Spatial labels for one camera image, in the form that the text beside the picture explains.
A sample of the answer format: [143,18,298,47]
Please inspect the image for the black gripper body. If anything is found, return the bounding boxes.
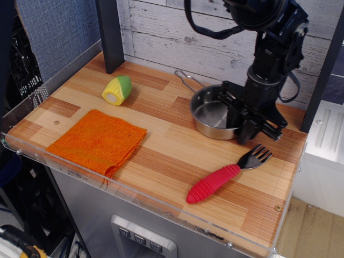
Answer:
[219,73,288,141]

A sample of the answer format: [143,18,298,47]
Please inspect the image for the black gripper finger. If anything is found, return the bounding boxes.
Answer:
[238,120,261,145]
[226,104,242,128]

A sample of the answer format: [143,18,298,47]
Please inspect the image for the stainless steel saucepan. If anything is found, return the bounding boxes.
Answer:
[174,69,240,140]

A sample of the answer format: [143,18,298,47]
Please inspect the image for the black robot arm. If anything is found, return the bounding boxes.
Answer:
[219,1,309,145]

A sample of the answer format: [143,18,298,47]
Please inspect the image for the orange knitted cloth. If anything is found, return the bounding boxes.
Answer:
[46,110,147,178]

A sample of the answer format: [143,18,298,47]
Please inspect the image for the white side cabinet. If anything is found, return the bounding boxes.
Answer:
[292,101,343,216]

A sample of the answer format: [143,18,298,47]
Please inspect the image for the toy corn cob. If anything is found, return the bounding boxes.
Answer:
[102,75,132,106]

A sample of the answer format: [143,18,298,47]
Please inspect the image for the clear acrylic table guard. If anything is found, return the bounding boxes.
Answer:
[1,54,306,257]

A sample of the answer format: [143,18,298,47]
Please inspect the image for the silver dispenser button panel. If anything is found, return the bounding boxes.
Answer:
[111,214,178,257]

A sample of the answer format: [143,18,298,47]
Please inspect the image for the yellow object bottom left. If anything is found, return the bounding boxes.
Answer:
[19,246,48,258]

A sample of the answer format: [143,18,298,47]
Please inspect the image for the dark right shelf post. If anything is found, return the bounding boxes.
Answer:
[300,12,343,133]

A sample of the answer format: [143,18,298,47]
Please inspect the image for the dark shelf post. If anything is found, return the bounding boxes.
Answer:
[95,0,125,74]
[300,12,343,133]

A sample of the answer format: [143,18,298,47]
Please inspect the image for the red handled metal fork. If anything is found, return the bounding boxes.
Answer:
[186,144,273,204]

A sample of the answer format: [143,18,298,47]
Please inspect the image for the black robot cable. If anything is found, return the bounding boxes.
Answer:
[184,0,300,103]

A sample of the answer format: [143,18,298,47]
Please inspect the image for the dark left shelf post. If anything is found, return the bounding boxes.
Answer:
[95,0,125,74]

